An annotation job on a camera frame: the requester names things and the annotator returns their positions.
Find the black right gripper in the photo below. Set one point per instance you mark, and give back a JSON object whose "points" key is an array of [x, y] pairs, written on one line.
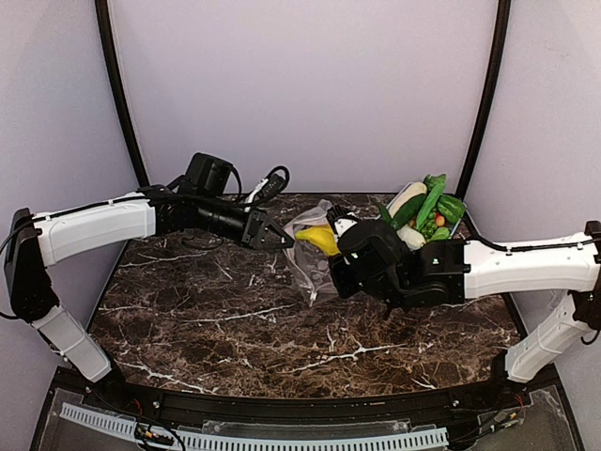
{"points": [[345, 274]]}

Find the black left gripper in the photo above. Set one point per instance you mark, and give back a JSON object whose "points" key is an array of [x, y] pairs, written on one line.
{"points": [[256, 226]]}

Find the clear zip top bag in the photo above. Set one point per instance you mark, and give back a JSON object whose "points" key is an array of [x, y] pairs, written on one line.
{"points": [[308, 264]]}

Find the yellow toy banana bunch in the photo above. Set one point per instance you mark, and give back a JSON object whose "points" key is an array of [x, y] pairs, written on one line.
{"points": [[320, 236]]}

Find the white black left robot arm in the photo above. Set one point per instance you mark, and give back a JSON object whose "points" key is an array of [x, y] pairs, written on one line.
{"points": [[194, 200]]}

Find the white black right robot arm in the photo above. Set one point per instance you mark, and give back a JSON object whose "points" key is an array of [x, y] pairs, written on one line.
{"points": [[375, 261]]}

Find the thin green toy pepper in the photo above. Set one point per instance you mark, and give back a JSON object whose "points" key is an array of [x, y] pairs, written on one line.
{"points": [[384, 214]]}

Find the dark green toy cucumber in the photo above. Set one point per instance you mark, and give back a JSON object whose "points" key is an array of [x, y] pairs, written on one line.
{"points": [[407, 211]]}

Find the blue plastic vegetable basket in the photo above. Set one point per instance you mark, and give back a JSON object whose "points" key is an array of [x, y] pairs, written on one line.
{"points": [[436, 227]]}

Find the green toy okra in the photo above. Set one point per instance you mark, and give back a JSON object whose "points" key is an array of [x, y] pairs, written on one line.
{"points": [[429, 203]]}

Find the green toy cabbage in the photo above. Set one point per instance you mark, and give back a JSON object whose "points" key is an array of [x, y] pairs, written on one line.
{"points": [[451, 208]]}

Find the green toy lettuce leaf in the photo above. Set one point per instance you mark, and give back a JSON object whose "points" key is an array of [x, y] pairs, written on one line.
{"points": [[431, 181]]}

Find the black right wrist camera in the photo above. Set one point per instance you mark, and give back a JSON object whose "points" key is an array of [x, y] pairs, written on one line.
{"points": [[340, 220]]}

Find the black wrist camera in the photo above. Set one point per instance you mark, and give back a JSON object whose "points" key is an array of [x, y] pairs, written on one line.
{"points": [[340, 220], [272, 184]]}

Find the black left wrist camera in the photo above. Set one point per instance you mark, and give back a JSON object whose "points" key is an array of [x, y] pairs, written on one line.
{"points": [[272, 184]]}

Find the grey slotted cable duct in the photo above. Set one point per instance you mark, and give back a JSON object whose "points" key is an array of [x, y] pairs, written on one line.
{"points": [[215, 435]]}

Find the black right frame post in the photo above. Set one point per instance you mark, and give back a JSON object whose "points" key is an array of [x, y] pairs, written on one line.
{"points": [[492, 74]]}

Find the black frame post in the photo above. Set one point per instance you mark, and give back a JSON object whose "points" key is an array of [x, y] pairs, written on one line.
{"points": [[492, 74], [108, 46]]}

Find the black left frame post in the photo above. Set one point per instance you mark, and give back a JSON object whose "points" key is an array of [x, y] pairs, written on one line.
{"points": [[108, 46]]}

